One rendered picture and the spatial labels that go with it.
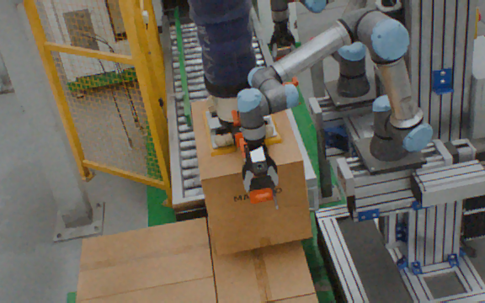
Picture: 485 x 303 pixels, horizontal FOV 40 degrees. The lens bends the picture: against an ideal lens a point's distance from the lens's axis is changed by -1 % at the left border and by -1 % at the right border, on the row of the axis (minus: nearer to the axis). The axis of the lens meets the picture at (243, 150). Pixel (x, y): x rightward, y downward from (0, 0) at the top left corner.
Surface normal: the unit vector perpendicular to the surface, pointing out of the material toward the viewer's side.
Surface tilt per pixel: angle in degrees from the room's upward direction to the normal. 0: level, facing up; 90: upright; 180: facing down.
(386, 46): 82
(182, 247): 0
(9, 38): 90
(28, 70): 90
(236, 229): 89
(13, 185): 0
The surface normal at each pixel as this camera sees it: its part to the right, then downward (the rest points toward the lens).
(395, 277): -0.13, -0.81
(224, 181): 0.13, 0.55
